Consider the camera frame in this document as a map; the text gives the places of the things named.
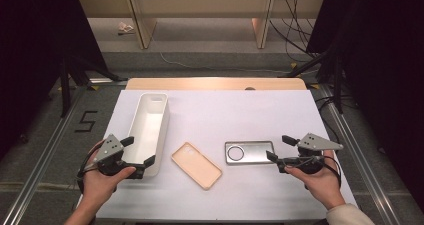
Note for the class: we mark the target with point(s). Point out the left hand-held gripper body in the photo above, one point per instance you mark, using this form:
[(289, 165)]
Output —
[(110, 150)]

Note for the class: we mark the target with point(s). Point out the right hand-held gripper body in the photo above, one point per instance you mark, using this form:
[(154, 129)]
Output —
[(316, 142)]

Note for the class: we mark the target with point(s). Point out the grey phone case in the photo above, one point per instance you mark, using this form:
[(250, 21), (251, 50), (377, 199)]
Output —
[(256, 151)]

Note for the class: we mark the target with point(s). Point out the white plastic storage bin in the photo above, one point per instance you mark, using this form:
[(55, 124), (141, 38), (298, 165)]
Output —
[(148, 128)]

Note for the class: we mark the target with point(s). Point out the peach phone case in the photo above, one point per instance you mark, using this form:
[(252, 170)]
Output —
[(196, 165)]

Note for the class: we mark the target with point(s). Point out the person's left hand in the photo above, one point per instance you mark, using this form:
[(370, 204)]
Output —
[(100, 186)]

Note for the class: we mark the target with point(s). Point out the person's right hand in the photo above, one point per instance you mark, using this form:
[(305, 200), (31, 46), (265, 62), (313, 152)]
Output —
[(321, 185)]

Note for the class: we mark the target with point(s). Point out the white table cover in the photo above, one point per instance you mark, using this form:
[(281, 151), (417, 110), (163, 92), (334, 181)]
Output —
[(233, 118)]

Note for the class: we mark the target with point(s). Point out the black metal stand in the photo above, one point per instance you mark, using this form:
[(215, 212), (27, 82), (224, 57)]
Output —
[(337, 81)]

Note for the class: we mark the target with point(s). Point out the black stand leg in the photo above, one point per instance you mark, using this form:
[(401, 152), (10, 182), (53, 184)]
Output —
[(65, 85)]

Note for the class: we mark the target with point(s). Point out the black curtain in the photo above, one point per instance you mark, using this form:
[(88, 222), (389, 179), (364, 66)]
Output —
[(33, 51), (383, 68)]

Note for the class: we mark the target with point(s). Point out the crumpled paper scrap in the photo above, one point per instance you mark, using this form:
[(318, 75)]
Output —
[(125, 28)]

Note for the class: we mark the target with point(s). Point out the beige wooden desk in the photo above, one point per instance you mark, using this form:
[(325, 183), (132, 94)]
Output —
[(200, 3)]

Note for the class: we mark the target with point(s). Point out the aluminium floor rail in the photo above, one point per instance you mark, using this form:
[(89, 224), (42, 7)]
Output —
[(360, 158), (43, 165)]

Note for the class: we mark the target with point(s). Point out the aluminium cross rail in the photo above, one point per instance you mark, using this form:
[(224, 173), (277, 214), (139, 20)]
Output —
[(106, 81)]

